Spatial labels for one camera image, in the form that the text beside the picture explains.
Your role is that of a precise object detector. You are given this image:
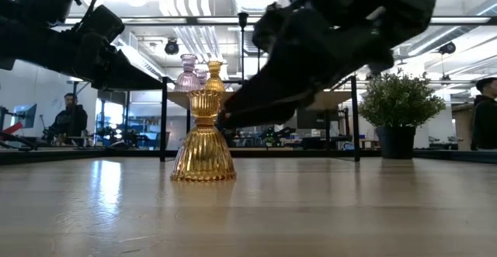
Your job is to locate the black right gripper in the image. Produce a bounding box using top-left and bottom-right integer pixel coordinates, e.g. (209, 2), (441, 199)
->
(217, 0), (395, 129)

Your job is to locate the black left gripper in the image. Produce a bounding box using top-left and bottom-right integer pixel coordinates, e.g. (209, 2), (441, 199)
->
(46, 30), (164, 92)

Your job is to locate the amber ribbed glass candle holder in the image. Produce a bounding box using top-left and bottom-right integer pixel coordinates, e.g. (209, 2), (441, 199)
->
(169, 89), (238, 182)
(204, 60), (226, 93)

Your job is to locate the black ceiling spotlight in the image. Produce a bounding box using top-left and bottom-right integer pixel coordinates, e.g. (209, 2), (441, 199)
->
(437, 40), (457, 55)
(164, 37), (180, 56)

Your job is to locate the person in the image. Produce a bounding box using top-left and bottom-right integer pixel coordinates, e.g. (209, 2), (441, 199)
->
(470, 77), (497, 151)
(45, 92), (89, 145)

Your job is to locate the dark computer monitor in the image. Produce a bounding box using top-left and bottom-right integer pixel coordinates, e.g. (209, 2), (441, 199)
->
(13, 103), (38, 129)

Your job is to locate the green potted plant black pot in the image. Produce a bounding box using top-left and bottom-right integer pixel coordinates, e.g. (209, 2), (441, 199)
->
(357, 69), (447, 160)

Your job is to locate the light wooden cabinet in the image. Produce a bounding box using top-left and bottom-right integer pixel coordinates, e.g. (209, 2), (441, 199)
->
(452, 103), (475, 151)

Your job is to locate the wooden shelf with black frame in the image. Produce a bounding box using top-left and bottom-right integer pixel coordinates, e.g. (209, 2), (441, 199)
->
(159, 75), (361, 163)

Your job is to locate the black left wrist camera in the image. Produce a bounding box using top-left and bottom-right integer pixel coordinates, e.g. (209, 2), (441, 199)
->
(73, 4), (126, 43)

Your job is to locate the black overhead frame bar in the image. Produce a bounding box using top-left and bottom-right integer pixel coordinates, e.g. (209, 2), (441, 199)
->
(64, 15), (497, 26)

